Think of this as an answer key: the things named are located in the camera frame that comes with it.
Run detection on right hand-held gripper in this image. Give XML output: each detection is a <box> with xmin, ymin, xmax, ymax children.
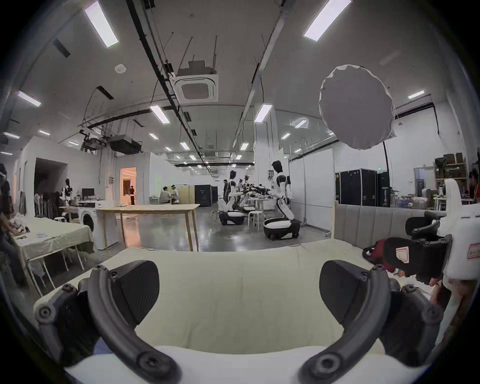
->
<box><xmin>384</xmin><ymin>179</ymin><xmax>480</xmax><ymax>286</ymax></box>

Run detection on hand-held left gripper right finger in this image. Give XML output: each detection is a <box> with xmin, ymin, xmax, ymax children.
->
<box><xmin>300</xmin><ymin>260</ymin><xmax>445</xmax><ymax>384</ymax></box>

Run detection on table with beige cloth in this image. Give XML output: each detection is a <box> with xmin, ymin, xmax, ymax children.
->
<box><xmin>10</xmin><ymin>217</ymin><xmax>95</xmax><ymax>298</ymax></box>

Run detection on white washing machine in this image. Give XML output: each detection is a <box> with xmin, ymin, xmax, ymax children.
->
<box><xmin>77</xmin><ymin>207</ymin><xmax>110</xmax><ymax>251</ymax></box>

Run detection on shelf with cartons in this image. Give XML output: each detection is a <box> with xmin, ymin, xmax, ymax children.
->
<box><xmin>433</xmin><ymin>152</ymin><xmax>469</xmax><ymax>199</ymax></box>

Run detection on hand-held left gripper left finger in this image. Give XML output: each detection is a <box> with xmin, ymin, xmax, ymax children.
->
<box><xmin>35</xmin><ymin>260</ymin><xmax>182</xmax><ymax>384</ymax></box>

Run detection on long wooden table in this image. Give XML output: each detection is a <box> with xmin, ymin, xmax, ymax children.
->
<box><xmin>95</xmin><ymin>203</ymin><xmax>201</xmax><ymax>253</ymax></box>

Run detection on black flight cases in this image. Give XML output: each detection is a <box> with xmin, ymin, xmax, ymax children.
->
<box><xmin>334</xmin><ymin>168</ymin><xmax>391</xmax><ymax>208</ymax></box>

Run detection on group of people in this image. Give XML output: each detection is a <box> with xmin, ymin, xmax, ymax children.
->
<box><xmin>159</xmin><ymin>185</ymin><xmax>181</xmax><ymax>205</ymax></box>

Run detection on red and black bag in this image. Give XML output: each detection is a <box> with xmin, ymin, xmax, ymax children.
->
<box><xmin>361</xmin><ymin>239</ymin><xmax>397</xmax><ymax>271</ymax></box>

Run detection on round white softbox lamp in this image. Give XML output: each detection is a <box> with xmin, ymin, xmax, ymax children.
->
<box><xmin>319</xmin><ymin>64</ymin><xmax>397</xmax><ymax>211</ymax></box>

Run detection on person's right hand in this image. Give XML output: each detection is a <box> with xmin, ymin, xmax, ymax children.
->
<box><xmin>429</xmin><ymin>277</ymin><xmax>480</xmax><ymax>338</ymax></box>

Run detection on grey padded headboard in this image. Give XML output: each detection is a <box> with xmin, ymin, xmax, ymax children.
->
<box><xmin>333</xmin><ymin>202</ymin><xmax>448</xmax><ymax>251</ymax></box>

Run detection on white humanoid robot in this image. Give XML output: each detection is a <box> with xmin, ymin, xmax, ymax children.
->
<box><xmin>218</xmin><ymin>170</ymin><xmax>249</xmax><ymax>226</ymax></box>
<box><xmin>262</xmin><ymin>160</ymin><xmax>301</xmax><ymax>241</ymax></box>

